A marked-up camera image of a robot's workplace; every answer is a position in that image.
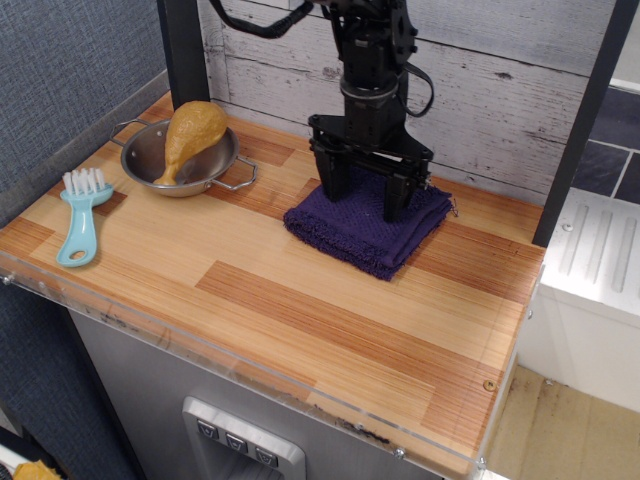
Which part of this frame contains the right black frame post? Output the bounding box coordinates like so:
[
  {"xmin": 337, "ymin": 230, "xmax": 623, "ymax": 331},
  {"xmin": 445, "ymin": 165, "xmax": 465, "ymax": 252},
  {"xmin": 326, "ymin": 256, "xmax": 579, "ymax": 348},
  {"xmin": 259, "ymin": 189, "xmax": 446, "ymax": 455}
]
[{"xmin": 532, "ymin": 0, "xmax": 639, "ymax": 247}]

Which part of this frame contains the black frame post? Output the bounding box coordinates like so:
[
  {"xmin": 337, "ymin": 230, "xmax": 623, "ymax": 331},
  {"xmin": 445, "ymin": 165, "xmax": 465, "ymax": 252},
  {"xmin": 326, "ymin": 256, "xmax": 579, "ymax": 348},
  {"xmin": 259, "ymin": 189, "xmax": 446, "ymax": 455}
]
[
  {"xmin": 532, "ymin": 0, "xmax": 639, "ymax": 247},
  {"xmin": 156, "ymin": 0, "xmax": 210, "ymax": 109}
]

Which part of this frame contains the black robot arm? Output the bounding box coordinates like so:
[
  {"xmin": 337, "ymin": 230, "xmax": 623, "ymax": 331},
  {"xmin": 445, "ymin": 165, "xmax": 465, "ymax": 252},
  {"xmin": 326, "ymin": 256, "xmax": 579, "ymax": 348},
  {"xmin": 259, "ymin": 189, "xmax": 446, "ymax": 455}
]
[{"xmin": 309, "ymin": 1, "xmax": 433, "ymax": 222}]

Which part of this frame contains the silver dispenser button panel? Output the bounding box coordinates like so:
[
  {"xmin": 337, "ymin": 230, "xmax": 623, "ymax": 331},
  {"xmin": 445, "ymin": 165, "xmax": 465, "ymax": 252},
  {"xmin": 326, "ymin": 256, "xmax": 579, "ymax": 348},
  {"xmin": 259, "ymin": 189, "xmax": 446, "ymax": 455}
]
[{"xmin": 182, "ymin": 396, "xmax": 307, "ymax": 479}]

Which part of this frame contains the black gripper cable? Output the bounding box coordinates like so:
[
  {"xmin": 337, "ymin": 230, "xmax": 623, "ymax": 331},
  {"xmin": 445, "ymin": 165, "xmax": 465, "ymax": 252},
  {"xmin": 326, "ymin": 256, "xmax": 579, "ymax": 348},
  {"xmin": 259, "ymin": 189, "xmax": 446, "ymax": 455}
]
[{"xmin": 399, "ymin": 61, "xmax": 435, "ymax": 119}]

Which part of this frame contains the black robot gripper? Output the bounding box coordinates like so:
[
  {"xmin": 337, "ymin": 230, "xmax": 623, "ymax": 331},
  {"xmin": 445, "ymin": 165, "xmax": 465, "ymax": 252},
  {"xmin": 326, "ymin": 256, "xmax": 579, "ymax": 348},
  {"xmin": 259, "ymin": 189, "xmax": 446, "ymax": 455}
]
[{"xmin": 308, "ymin": 89, "xmax": 433, "ymax": 222}]

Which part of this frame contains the light blue scrub brush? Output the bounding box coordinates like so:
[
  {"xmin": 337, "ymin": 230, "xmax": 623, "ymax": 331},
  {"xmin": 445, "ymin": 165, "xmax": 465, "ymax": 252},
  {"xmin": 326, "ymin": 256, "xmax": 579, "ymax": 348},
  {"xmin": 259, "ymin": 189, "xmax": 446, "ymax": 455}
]
[{"xmin": 56, "ymin": 167, "xmax": 114, "ymax": 268}]

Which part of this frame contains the clear acrylic table edge guard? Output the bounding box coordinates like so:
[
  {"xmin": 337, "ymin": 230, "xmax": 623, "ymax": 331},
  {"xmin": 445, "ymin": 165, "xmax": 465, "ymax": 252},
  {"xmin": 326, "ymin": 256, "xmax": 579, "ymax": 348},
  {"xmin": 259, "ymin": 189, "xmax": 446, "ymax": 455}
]
[{"xmin": 1, "ymin": 253, "xmax": 487, "ymax": 479}]

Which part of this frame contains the left black frame post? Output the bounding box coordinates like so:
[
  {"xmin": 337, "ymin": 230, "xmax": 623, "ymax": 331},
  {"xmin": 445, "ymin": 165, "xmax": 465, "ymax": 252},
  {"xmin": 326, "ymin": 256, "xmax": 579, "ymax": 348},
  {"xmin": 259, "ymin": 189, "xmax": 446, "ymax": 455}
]
[{"xmin": 156, "ymin": 0, "xmax": 210, "ymax": 109}]

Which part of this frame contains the purple cloth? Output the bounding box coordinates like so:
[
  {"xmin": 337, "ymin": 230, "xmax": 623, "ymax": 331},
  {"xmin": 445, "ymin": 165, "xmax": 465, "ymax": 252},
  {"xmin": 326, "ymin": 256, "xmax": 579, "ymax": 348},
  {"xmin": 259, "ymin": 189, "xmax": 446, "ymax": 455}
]
[{"xmin": 284, "ymin": 167, "xmax": 452, "ymax": 281}]

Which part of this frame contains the plastic toy chicken drumstick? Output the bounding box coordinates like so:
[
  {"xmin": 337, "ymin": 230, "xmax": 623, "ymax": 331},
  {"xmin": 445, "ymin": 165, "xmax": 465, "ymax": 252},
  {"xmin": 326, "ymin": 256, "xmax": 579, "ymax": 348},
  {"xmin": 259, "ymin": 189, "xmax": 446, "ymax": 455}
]
[{"xmin": 153, "ymin": 101, "xmax": 228, "ymax": 186}]

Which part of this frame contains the white ribbed appliance top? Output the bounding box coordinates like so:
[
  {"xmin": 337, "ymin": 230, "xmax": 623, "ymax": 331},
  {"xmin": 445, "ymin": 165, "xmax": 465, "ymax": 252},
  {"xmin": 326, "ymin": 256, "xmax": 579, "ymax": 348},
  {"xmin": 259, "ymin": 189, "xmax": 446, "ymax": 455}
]
[{"xmin": 542, "ymin": 188, "xmax": 639, "ymax": 315}]

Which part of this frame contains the yellow object at bottom left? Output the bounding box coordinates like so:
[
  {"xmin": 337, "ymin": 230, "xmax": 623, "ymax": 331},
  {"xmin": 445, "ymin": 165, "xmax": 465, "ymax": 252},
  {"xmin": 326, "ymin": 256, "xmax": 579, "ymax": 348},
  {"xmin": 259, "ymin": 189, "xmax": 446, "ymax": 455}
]
[{"xmin": 13, "ymin": 461, "xmax": 62, "ymax": 480}]

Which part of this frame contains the small metal colander bowl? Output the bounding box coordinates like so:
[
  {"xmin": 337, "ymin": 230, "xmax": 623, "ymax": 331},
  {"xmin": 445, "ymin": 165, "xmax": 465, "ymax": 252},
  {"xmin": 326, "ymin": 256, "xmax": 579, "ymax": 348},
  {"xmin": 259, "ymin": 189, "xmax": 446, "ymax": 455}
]
[{"xmin": 109, "ymin": 118, "xmax": 258, "ymax": 198}]

